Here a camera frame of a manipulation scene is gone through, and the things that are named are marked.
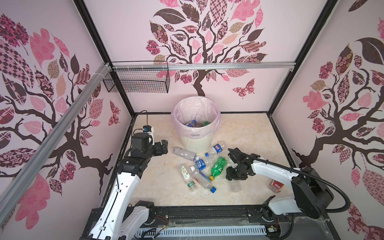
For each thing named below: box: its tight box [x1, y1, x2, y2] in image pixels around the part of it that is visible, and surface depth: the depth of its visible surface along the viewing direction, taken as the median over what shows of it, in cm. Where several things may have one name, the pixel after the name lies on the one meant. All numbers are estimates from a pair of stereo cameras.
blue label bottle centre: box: [190, 156, 216, 172], surface depth 88 cm
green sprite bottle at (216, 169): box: [209, 156, 227, 181], surface depth 87 cm
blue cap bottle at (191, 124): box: [186, 120, 197, 128], surface depth 101 cm
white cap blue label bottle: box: [229, 180, 242, 193], surface depth 82 cm
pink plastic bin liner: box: [170, 96, 222, 139], surface depth 91 cm
